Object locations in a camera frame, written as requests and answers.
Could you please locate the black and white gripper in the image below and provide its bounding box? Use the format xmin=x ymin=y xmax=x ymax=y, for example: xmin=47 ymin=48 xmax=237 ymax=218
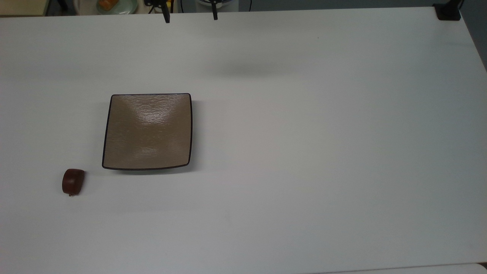
xmin=144 ymin=0 xmax=233 ymax=24

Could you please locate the small round brown food item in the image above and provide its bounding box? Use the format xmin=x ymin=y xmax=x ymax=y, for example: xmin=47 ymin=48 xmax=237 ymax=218
xmin=62 ymin=168 xmax=86 ymax=197

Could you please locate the square brown ceramic plate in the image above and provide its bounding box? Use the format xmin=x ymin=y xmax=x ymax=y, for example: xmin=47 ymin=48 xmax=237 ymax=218
xmin=102 ymin=93 xmax=193 ymax=171

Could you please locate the pale green bowl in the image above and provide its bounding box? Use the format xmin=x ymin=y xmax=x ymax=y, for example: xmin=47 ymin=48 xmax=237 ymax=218
xmin=95 ymin=0 xmax=138 ymax=15

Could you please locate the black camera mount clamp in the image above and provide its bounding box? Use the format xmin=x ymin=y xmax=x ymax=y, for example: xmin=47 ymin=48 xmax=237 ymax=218
xmin=433 ymin=0 xmax=464 ymax=21

